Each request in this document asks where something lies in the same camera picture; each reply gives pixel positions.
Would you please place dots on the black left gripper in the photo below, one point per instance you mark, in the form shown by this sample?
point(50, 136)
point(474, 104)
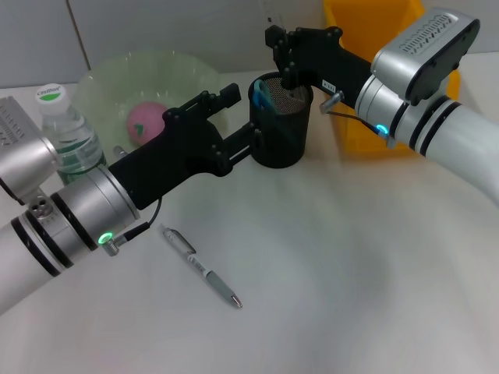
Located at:
point(171, 163)

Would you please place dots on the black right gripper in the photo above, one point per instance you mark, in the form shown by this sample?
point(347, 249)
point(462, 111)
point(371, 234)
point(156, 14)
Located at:
point(327, 58)

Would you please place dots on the blue scissors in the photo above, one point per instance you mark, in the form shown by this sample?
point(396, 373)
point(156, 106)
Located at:
point(262, 97)

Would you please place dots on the black mesh pen cup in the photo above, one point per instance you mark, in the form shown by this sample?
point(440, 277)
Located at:
point(280, 144)

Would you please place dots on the pink toy peach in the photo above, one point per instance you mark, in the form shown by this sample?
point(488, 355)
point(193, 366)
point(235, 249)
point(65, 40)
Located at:
point(144, 121)

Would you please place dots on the clear green-label water bottle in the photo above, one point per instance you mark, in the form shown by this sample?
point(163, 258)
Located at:
point(74, 132)

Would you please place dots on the grey-grip ballpoint pen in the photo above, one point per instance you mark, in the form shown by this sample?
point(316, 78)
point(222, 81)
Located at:
point(216, 282)

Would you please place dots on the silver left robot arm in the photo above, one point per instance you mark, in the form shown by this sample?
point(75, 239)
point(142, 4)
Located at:
point(78, 210)

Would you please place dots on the yellow plastic bin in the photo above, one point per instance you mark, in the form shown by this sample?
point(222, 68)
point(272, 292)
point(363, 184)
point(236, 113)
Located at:
point(351, 132)

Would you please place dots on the green wavy glass bowl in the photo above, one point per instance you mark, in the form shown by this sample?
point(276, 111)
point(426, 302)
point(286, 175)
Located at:
point(109, 89)

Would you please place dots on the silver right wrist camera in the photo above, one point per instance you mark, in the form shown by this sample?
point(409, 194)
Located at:
point(421, 54)

